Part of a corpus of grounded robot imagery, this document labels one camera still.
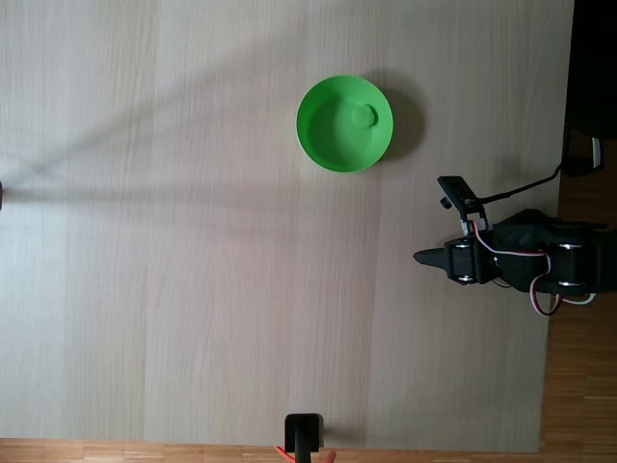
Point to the green pompom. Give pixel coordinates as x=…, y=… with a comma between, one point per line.
x=364, y=116

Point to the green plastic bowl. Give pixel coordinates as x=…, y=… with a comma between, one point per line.
x=332, y=140

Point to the small dark brown object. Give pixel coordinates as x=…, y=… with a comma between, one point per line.
x=1, y=195

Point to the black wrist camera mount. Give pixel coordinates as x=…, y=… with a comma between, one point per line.
x=460, y=193

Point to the black chair frame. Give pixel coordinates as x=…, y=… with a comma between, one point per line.
x=581, y=154

